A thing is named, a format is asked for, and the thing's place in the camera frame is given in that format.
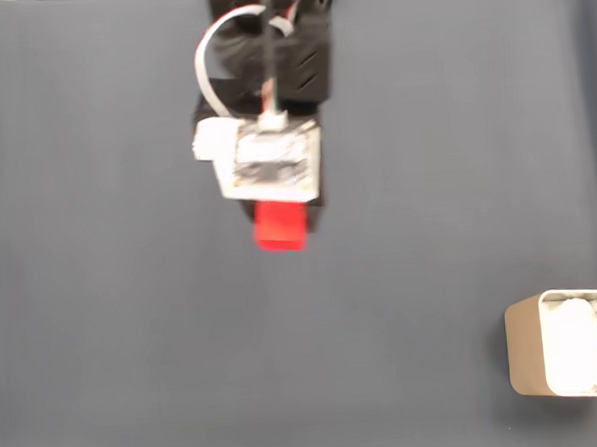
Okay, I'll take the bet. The black camera cable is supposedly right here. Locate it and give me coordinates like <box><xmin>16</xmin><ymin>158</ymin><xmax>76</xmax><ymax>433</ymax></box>
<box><xmin>258</xmin><ymin>0</ymin><xmax>283</xmax><ymax>117</ymax></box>

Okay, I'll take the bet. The beige metal box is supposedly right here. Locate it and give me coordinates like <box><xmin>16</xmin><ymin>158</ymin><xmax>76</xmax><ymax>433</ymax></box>
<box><xmin>502</xmin><ymin>287</ymin><xmax>597</xmax><ymax>403</ymax></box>

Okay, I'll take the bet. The white camera board mount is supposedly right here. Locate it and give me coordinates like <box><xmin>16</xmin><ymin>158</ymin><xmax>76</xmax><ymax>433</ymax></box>
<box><xmin>190</xmin><ymin>109</ymin><xmax>325</xmax><ymax>208</ymax></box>

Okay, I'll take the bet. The red cube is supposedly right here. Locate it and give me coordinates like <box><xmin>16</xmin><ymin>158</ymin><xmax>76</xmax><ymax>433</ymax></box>
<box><xmin>251</xmin><ymin>197</ymin><xmax>312</xmax><ymax>254</ymax></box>

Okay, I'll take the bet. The dark grey table mat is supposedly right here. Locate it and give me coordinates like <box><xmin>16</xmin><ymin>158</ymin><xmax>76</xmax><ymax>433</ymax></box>
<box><xmin>0</xmin><ymin>0</ymin><xmax>597</xmax><ymax>447</ymax></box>

